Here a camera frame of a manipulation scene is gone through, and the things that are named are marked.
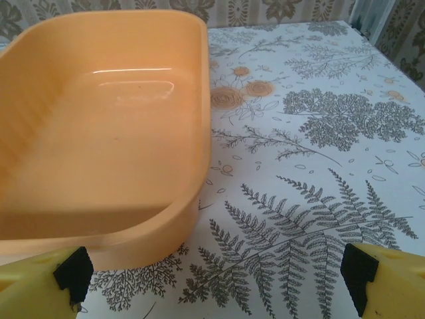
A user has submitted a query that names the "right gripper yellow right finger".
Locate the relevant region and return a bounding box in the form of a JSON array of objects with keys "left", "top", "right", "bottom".
[{"left": 341, "top": 243, "right": 425, "bottom": 319}]

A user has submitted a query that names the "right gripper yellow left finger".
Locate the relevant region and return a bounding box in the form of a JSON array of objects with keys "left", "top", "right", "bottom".
[{"left": 0, "top": 245, "right": 94, "bottom": 319}]

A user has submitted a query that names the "floral patterned tablecloth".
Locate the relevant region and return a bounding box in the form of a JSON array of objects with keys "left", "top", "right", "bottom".
[{"left": 79, "top": 19, "right": 425, "bottom": 319}]

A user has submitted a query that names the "orange plastic container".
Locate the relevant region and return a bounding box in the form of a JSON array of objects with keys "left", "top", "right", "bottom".
[{"left": 0, "top": 9, "right": 213, "bottom": 270}]

